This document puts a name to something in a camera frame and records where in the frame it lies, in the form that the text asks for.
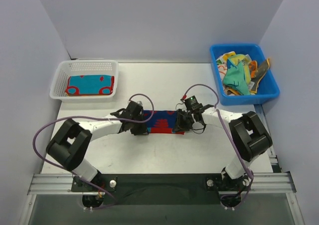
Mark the folded blue red towel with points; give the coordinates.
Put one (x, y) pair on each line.
(90, 85)

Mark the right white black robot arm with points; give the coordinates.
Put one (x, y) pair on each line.
(247, 135)

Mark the white perforated plastic basket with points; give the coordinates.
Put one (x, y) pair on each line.
(84, 67)

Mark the grey orange-edged towel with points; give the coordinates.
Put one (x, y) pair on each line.
(257, 74)

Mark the green teal towel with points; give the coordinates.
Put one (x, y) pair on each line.
(237, 77)

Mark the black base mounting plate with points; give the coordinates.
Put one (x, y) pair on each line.
(162, 189)

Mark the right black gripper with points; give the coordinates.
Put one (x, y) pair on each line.
(181, 121)

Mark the red blue tiger towel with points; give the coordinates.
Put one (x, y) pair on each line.
(163, 122)

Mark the white patterned towel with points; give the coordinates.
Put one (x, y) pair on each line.
(222, 62)

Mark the yellow orange towel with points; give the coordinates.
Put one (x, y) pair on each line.
(249, 66)

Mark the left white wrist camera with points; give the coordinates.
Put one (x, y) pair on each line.
(135, 102)

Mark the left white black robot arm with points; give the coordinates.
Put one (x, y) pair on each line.
(70, 143)

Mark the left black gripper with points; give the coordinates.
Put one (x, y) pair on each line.
(139, 129)

